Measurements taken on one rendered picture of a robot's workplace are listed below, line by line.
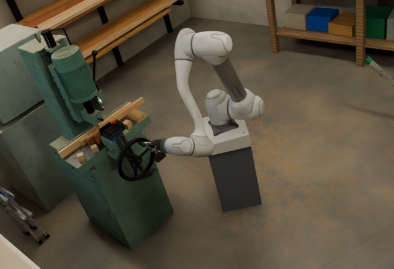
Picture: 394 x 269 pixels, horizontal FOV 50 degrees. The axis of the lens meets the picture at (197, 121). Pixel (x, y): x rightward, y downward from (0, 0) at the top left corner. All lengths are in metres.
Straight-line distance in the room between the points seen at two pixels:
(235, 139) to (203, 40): 0.81
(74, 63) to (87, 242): 1.53
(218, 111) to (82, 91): 0.87
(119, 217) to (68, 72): 1.07
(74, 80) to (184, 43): 0.70
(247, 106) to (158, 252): 1.26
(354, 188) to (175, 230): 1.36
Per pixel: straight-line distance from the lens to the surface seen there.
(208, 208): 3.36
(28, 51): 2.80
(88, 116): 2.79
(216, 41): 2.25
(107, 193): 2.89
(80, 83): 2.62
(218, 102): 2.75
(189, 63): 2.35
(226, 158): 2.94
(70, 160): 2.76
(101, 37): 5.13
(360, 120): 4.00
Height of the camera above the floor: 2.43
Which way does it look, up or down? 35 degrees down
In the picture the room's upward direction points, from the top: 15 degrees counter-clockwise
